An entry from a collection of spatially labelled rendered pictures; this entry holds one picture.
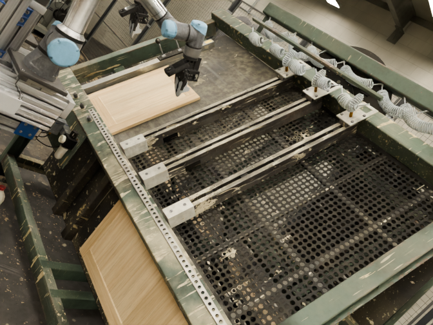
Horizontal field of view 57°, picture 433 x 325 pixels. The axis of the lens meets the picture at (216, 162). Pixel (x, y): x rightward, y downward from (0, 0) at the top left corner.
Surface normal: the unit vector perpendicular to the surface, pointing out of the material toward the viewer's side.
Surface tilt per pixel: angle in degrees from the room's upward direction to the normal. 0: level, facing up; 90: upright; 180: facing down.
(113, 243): 90
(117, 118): 52
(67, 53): 97
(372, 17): 90
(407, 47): 90
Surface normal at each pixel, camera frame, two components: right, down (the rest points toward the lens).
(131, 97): -0.07, -0.70
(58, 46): 0.31, 0.62
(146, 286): -0.58, -0.31
